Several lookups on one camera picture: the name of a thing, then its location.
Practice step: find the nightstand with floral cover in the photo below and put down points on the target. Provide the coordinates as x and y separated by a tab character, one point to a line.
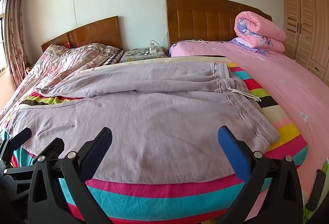
133	56

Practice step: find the pink pillow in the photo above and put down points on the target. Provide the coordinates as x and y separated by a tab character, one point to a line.
185	49

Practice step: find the plain wooden headboard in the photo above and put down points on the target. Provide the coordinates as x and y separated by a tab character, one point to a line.
97	31

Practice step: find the floral pink curtain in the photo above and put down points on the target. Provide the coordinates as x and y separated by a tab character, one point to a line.
15	34

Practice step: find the light wooden wardrobe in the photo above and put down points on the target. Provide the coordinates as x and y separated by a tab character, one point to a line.
303	21

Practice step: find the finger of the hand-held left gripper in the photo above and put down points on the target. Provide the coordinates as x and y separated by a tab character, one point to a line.
19	136
55	147

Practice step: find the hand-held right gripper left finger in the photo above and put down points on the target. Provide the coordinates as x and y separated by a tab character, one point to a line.
96	154

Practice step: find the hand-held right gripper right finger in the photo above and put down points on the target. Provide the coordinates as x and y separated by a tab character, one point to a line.
231	152

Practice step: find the small yellow object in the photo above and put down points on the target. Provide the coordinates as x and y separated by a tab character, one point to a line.
30	68

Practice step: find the black eyeglasses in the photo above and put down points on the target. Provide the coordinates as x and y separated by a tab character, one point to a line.
143	52

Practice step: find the padded wooden headboard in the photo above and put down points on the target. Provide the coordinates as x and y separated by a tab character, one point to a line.
200	21

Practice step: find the floral patterned quilt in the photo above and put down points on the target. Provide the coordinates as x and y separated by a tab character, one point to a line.
64	62

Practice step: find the lilac pants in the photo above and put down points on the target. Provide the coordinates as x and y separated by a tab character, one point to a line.
154	123

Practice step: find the rolled pink floral quilt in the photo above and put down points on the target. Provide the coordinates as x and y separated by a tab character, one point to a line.
257	28

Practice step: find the striped colourful blanket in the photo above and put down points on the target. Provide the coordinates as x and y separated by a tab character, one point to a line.
154	198

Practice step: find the black flat bar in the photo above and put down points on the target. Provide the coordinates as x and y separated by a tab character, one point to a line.
317	188

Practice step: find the small red object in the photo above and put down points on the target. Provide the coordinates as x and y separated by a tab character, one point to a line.
68	44

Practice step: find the barred window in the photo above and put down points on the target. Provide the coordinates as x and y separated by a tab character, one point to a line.
2	46

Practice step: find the pink bed sheet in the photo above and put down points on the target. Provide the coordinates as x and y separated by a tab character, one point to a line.
295	85

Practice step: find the plaid pillow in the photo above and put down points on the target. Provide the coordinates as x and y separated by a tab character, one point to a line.
115	57

